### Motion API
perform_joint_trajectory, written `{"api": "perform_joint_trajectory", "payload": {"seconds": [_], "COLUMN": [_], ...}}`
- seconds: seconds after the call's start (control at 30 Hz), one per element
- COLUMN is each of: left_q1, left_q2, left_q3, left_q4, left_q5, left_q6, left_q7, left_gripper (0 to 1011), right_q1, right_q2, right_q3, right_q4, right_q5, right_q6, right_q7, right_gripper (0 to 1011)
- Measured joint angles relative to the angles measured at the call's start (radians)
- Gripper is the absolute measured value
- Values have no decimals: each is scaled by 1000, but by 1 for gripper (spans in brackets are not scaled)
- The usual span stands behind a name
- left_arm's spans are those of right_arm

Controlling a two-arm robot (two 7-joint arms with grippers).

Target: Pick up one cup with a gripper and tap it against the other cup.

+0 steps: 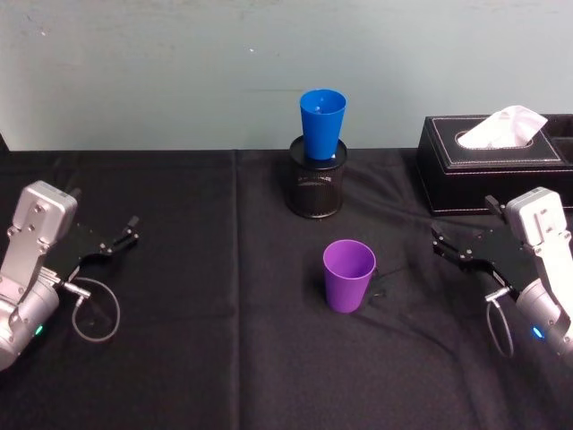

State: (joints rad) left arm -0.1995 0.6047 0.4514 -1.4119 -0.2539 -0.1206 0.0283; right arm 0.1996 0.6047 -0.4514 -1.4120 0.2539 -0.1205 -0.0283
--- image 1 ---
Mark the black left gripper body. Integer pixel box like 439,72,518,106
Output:
43,221,113,284

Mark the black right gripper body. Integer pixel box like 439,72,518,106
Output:
460,222,546,296

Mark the black leather tissue box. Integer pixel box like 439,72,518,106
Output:
415,113,573,218

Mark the white tissue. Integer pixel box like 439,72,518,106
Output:
456,105,549,150

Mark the purple plastic cup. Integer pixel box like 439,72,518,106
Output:
322,239,377,315

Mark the black tablecloth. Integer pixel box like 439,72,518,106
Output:
0,146,573,430

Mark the black mesh pen holder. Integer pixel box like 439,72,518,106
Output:
285,135,349,219

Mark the blue plastic cup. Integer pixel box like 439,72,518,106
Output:
299,89,348,162

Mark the thin right gripper cable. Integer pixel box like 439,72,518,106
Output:
485,288,517,358

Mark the thin gripper cable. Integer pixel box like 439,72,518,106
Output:
485,288,517,358
61,276,122,345

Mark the thin left gripper cable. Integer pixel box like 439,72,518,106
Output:
61,276,122,345

